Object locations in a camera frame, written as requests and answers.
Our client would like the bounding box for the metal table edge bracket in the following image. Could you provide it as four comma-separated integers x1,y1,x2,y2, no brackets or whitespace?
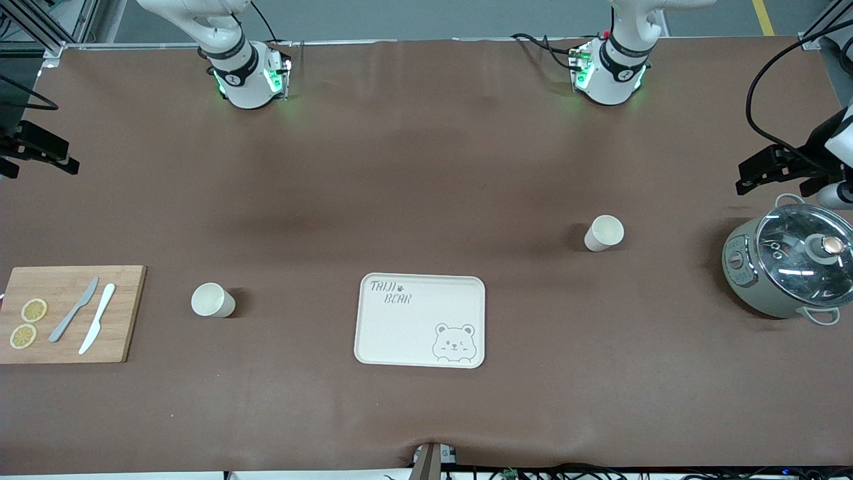
412,441,458,480

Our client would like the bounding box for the white plastic knife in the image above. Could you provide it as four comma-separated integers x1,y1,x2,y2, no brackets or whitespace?
78,283,117,355

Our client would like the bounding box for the grey plastic knife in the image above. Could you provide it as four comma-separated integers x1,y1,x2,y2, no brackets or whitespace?
48,276,100,343

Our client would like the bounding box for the glass pot lid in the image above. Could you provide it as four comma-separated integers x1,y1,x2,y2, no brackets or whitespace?
755,203,853,309

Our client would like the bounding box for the aluminium frame post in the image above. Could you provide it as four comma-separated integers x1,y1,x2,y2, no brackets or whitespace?
0,0,101,64
796,0,853,51

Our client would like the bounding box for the cream bear print tray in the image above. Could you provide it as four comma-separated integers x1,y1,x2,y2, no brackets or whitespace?
353,273,486,369

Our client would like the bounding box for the black base cable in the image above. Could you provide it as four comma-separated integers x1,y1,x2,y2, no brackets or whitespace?
510,30,604,75
248,0,281,46

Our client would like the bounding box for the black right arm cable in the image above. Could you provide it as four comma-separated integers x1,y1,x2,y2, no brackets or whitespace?
0,72,59,111

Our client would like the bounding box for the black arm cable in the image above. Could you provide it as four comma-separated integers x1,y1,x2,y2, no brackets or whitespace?
744,30,853,161
0,72,59,111

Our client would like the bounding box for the bamboo cutting board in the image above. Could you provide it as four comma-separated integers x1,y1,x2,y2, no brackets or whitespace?
0,265,147,365

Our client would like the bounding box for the green electric cooking pot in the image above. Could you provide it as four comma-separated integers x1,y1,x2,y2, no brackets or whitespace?
722,193,853,326

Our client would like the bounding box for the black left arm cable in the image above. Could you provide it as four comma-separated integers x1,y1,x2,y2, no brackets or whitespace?
744,30,853,161

